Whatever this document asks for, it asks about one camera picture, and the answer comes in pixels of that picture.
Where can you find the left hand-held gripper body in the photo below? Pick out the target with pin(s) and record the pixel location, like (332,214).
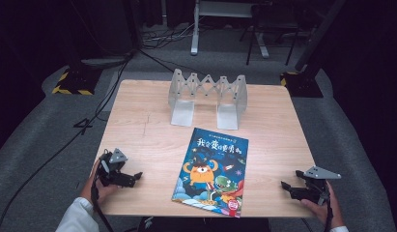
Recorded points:
(112,161)

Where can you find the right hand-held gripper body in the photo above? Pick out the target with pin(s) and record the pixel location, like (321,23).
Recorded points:
(318,174)

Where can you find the blue cartoon picture book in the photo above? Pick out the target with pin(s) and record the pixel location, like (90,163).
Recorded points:
(212,170)

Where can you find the grey metal book rack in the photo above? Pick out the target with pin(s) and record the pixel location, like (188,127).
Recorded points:
(225,96)

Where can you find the person's left hand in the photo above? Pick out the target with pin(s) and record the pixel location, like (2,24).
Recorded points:
(102,193)

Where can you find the person's right hand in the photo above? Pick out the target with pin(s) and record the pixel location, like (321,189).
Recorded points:
(318,210)

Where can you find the person's dark clothing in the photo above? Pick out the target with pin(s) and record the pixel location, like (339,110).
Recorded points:
(202,225)

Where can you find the yellow black striped stand base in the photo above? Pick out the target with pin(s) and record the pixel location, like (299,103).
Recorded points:
(302,85)
(75,82)

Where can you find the grey slanted metal pole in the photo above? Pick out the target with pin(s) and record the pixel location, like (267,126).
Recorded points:
(318,35)

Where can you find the black metal chair frame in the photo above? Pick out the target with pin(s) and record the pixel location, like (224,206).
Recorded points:
(273,29)

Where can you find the white desk frame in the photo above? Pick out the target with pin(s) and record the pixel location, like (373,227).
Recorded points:
(195,32)

